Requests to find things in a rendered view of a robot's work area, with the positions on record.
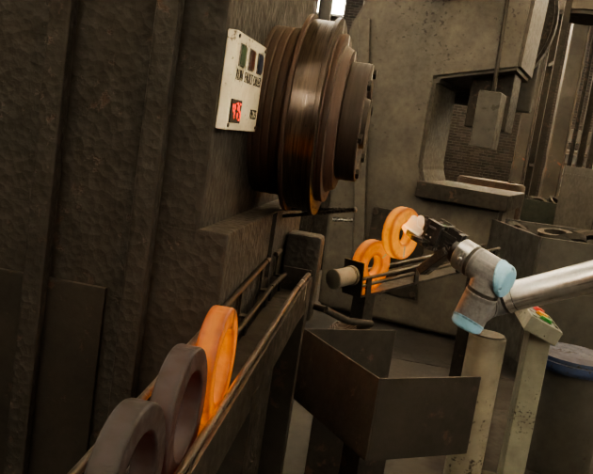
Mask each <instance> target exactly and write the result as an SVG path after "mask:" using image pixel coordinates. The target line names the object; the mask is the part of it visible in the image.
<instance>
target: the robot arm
mask: <svg viewBox="0 0 593 474"><path fill-rule="evenodd" d="M443 221H444V222H446V223H447V224H449V225H450V226H446V225H443ZM402 230H403V231H404V232H405V233H406V235H407V236H408V237H409V238H410V239H411V240H412V241H414V242H416V243H418V244H419V245H421V246H422V247H424V248H426V249H428V250H431V251H433V252H434V253H435V254H434V255H432V256H431V257H430V258H428V259H427V260H426V261H424V262H422V263H421V264H420V265H419V266H418V267H416V268H417V270H418V272H419V274H420V275H429V274H430V273H432V272H433V271H434V270H435V269H436V268H438V267H439V266H440V265H441V264H443V263H444V262H445V261H447V260H448V261H450V263H451V266H452V267H453V268H454V269H456V270H458V271H459V272H460V273H461V274H463V275H464V276H466V277H468V278H469V279H470V281H469V283H468V285H467V287H466V289H465V291H464V293H463V294H462V296H461V298H460V300H459V302H458V304H457V307H456V309H455V311H454V312H453V316H452V321H453V323H454V324H456V325H457V326H458V327H460V328H462V329H463V330H465V331H467V332H470V333H473V334H480V333H481V332H482V330H484V326H485V324H486V322H487V321H489V320H490V319H492V318H493V317H496V316H501V315H505V314H508V313H512V312H514V311H517V310H521V309H525V308H532V307H536V306H540V305H544V304H549V303H552V302H556V301H560V300H564V299H569V298H572V297H576V296H580V295H585V294H589V293H593V261H586V262H582V263H578V264H574V265H571V266H567V267H564V268H560V269H556V270H552V271H549V272H545V273H541V274H537V275H534V276H528V277H524V278H520V279H516V275H517V273H516V269H515V267H514V266H512V265H511V264H509V263H508V262H507V261H506V260H502V259H500V258H499V257H497V256H495V255H494V254H492V253H490V252H489V251H487V250H486V249H484V248H483V247H482V246H480V245H477V244H476V243H474V242H472V241H471V240H467V239H468V237H469V236H468V235H467V234H465V233H463V232H462V231H460V230H458V229H456V228H455V226H454V225H452V224H450V223H449V222H447V221H445V220H443V219H442V218H441V220H440V222H438V221H436V220H434V219H433V218H432V219H430V218H428V219H427V221H426V223H425V218H424V217H423V216H422V215H419V216H418V217H417V216H416V215H413V216H412V217H411V218H410V219H409V221H408V222H407V224H406V223H405V224H404V225H403V226H402Z"/></svg>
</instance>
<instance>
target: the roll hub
mask: <svg viewBox="0 0 593 474"><path fill-rule="evenodd" d="M373 69H375V67H374V65H373V64H366V63H360V62H354V63H353V64H352V65H351V68H350V71H349V74H348V77H347V81H346V85H345V93H344V97H343V102H342V108H341V114H340V119H339V126H338V133H337V140H336V149H335V160H334V175H335V178H336V179H337V180H343V181H350V182H355V181H356V179H355V174H356V169H360V167H361V155H362V154H363V150H364V147H365V143H366V139H367V135H368V129H369V123H370V117H371V109H372V96H373V87H374V80H373V77H372V74H373ZM369 81H370V82H372V87H371V91H367V85H368V82H369ZM359 134H362V141H361V144H358V138H359Z"/></svg>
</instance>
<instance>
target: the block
mask: <svg viewBox="0 0 593 474"><path fill-rule="evenodd" d="M324 243H325V236H324V235H322V234H318V233H312V232H307V231H301V230H291V231H290V232H289V233H288V234H287V236H286V243H285V245H284V256H283V262H282V268H281V273H283V268H284V265H285V266H290V267H296V268H301V269H307V270H312V274H311V277H313V281H312V286H311V293H310V300H309V305H308V312H307V318H306V322H307V321H309V320H310V319H311V317H312V316H313V311H314V309H313V303H315V298H316V292H317V286H318V279H319V274H320V268H321V261H322V256H323V249H324Z"/></svg>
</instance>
